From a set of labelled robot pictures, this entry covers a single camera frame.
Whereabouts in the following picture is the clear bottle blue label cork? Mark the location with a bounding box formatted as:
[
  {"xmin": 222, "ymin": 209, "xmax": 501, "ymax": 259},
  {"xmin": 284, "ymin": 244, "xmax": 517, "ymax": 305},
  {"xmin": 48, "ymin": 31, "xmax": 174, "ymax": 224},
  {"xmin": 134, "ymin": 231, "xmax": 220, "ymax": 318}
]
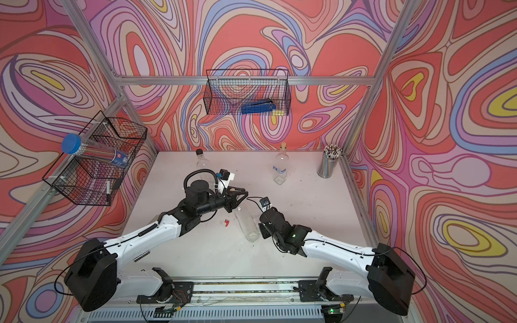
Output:
[{"xmin": 273, "ymin": 142, "xmax": 289, "ymax": 185}]

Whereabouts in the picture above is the black marker in basket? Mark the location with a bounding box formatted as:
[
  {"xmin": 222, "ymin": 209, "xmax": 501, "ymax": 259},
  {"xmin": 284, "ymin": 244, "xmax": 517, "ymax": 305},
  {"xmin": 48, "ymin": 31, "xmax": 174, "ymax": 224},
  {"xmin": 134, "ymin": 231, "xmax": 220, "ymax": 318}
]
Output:
[{"xmin": 106, "ymin": 180, "xmax": 111, "ymax": 203}]

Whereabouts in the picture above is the black wire basket back wall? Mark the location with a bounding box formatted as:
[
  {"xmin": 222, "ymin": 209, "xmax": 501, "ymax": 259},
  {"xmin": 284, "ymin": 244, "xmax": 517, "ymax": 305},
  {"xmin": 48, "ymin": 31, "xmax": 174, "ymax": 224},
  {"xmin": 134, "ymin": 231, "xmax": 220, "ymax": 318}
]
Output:
[{"xmin": 203, "ymin": 68, "xmax": 292, "ymax": 117}]

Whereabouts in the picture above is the clear bottle with black cap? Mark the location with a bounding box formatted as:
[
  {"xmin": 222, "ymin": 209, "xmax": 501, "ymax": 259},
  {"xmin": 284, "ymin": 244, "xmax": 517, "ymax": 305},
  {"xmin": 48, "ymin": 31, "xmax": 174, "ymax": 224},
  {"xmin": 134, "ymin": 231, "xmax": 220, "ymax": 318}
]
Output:
[{"xmin": 195, "ymin": 149, "xmax": 212, "ymax": 182}]

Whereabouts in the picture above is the clear bottle red label cork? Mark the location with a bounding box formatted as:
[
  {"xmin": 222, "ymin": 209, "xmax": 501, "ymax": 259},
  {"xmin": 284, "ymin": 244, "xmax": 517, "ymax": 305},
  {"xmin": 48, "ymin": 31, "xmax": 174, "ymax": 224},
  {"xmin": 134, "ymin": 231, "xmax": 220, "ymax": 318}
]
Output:
[{"xmin": 228, "ymin": 187, "xmax": 259, "ymax": 243}]

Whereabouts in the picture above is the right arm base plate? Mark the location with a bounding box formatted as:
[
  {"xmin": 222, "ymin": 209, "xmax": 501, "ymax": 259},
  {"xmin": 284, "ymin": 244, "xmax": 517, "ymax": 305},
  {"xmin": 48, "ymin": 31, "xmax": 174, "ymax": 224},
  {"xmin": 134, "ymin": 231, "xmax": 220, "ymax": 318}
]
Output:
[{"xmin": 293, "ymin": 280, "xmax": 355, "ymax": 304}]

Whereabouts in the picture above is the blue tool in basket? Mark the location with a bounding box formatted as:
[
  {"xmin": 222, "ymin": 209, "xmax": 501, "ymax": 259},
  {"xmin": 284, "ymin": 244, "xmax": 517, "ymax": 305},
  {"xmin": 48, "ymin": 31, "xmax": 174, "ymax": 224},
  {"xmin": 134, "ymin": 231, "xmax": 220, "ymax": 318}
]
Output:
[{"xmin": 241, "ymin": 99, "xmax": 276, "ymax": 114}]

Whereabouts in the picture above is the clear tube with blue cap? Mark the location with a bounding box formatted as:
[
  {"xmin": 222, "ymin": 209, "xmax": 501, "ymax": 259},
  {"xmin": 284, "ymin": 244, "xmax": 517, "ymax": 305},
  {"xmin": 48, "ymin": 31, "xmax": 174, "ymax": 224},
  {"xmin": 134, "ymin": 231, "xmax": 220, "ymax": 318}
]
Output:
[{"xmin": 61, "ymin": 134, "xmax": 129, "ymax": 168}]

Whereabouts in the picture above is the black wire basket left wall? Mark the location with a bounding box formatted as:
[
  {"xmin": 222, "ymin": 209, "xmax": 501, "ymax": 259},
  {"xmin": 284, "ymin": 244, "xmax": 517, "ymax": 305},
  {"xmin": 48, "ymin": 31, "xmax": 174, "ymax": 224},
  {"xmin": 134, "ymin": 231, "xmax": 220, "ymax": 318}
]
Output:
[{"xmin": 43, "ymin": 112, "xmax": 148, "ymax": 206}]

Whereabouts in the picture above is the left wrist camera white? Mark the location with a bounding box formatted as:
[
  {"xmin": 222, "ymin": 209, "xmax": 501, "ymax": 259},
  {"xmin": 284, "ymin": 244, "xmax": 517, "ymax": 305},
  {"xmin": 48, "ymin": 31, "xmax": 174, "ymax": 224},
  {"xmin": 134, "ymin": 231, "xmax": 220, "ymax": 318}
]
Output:
[{"xmin": 216, "ymin": 169, "xmax": 235, "ymax": 195}]

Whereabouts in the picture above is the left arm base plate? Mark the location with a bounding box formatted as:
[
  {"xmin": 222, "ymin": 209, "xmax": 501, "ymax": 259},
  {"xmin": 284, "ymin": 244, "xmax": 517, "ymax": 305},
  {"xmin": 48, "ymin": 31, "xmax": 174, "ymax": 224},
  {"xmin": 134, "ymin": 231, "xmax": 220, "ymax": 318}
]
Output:
[{"xmin": 137, "ymin": 281, "xmax": 194, "ymax": 306}]

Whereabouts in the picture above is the black wire basket wall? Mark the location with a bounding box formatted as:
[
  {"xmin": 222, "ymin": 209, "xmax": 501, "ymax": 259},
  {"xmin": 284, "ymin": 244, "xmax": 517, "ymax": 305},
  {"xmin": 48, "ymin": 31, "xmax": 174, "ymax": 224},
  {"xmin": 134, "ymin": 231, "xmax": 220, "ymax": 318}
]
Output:
[
  {"xmin": 43, "ymin": 112, "xmax": 148, "ymax": 206},
  {"xmin": 203, "ymin": 68, "xmax": 292, "ymax": 117}
]

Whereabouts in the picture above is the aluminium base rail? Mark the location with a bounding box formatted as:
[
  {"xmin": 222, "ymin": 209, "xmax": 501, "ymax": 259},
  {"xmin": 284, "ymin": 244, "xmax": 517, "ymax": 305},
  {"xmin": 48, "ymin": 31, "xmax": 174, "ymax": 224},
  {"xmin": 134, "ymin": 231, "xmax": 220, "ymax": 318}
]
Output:
[{"xmin": 80, "ymin": 276, "xmax": 409, "ymax": 308}]

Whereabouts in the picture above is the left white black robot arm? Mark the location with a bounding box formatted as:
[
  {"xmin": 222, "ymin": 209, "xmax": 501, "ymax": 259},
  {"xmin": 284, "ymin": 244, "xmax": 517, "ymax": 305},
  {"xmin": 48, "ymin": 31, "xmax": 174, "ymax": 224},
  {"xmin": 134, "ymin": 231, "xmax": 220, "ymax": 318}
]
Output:
[{"xmin": 64, "ymin": 180, "xmax": 249, "ymax": 312}]

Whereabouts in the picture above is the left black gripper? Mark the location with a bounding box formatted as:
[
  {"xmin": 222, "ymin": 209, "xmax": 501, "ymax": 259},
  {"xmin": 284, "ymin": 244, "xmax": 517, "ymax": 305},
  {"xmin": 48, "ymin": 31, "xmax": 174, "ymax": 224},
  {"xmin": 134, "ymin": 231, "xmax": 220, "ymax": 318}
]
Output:
[{"xmin": 195, "ymin": 187, "xmax": 249, "ymax": 218}]

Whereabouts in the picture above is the metal cup with pencils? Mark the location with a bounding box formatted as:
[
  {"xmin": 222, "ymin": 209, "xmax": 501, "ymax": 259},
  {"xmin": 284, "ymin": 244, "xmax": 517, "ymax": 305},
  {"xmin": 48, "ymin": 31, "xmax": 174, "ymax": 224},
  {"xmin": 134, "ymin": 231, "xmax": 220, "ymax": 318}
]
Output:
[{"xmin": 317, "ymin": 144, "xmax": 343, "ymax": 178}]

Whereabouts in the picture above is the silver binder clip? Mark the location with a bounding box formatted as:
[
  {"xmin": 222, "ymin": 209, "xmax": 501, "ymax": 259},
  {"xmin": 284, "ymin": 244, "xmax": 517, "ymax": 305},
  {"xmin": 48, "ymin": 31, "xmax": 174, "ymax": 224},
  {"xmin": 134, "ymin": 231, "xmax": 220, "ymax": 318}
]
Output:
[{"xmin": 133, "ymin": 250, "xmax": 150, "ymax": 262}]

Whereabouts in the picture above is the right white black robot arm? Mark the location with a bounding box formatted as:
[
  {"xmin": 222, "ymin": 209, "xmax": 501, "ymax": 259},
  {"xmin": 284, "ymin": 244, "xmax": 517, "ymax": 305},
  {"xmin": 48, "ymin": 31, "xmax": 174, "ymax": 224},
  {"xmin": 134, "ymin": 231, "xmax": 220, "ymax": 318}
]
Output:
[{"xmin": 259, "ymin": 207, "xmax": 415, "ymax": 316}]

